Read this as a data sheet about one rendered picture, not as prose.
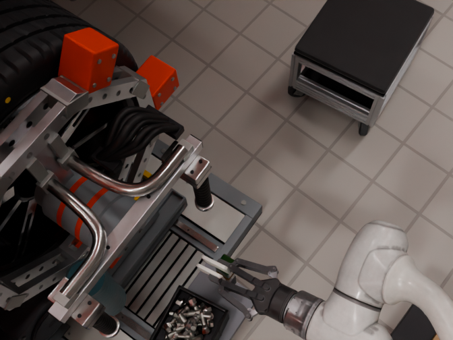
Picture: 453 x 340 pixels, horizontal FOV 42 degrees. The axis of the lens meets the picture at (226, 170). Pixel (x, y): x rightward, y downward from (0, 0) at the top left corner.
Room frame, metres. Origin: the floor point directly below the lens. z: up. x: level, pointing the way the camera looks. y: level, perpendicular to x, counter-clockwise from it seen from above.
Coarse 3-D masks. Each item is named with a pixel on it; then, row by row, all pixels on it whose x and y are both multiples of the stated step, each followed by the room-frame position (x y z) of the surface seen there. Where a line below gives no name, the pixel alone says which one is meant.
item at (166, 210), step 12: (168, 192) 0.74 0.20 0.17; (168, 204) 0.71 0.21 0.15; (180, 204) 0.69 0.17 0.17; (168, 216) 0.67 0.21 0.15; (156, 228) 0.63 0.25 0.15; (168, 228) 0.63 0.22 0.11; (144, 240) 0.59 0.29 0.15; (156, 240) 0.59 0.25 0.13; (132, 252) 0.55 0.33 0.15; (144, 252) 0.54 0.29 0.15; (132, 264) 0.50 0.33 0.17; (120, 276) 0.48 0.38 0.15; (132, 276) 0.48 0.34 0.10
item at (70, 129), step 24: (72, 120) 0.64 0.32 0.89; (96, 120) 0.73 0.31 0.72; (96, 144) 0.69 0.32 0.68; (96, 168) 0.64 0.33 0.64; (24, 192) 0.52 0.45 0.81; (0, 216) 0.46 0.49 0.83; (24, 216) 0.48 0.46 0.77; (0, 240) 0.45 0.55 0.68; (24, 240) 0.44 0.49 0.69; (48, 240) 0.46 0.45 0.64; (0, 264) 0.38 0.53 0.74
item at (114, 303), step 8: (72, 264) 0.36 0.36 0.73; (80, 264) 0.36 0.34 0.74; (72, 272) 0.34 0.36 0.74; (104, 280) 0.32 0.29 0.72; (112, 280) 0.34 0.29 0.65; (96, 288) 0.30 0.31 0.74; (104, 288) 0.31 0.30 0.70; (112, 288) 0.32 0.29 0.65; (120, 288) 0.35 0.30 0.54; (96, 296) 0.29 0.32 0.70; (104, 296) 0.30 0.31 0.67; (112, 296) 0.31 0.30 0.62; (120, 296) 0.32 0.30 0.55; (104, 304) 0.29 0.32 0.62; (112, 304) 0.30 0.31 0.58; (120, 304) 0.31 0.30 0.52; (112, 312) 0.29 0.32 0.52
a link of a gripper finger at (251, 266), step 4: (236, 260) 0.34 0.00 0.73; (240, 260) 0.34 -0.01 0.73; (244, 260) 0.34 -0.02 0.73; (244, 264) 0.33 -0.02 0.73; (248, 264) 0.32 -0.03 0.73; (252, 264) 0.32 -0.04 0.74; (256, 264) 0.32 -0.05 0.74; (260, 264) 0.32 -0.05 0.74; (248, 268) 0.32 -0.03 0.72; (252, 268) 0.32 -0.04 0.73; (256, 268) 0.31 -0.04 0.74; (260, 268) 0.31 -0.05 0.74; (264, 268) 0.31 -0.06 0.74; (268, 268) 0.31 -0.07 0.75; (272, 268) 0.31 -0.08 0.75; (276, 268) 0.31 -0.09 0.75; (260, 272) 0.31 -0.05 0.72; (264, 272) 0.30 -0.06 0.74
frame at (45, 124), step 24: (120, 72) 0.69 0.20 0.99; (48, 96) 0.57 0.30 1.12; (72, 96) 0.56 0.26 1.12; (96, 96) 0.59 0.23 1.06; (120, 96) 0.62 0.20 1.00; (144, 96) 0.67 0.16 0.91; (24, 120) 0.52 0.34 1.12; (48, 120) 0.51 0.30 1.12; (0, 144) 0.48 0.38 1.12; (24, 144) 0.47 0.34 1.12; (0, 168) 0.43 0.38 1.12; (24, 168) 0.44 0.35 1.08; (144, 168) 0.62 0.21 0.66; (0, 192) 0.40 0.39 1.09; (72, 240) 0.46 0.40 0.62; (48, 264) 0.39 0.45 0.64; (0, 288) 0.30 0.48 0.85; (24, 288) 0.32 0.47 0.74
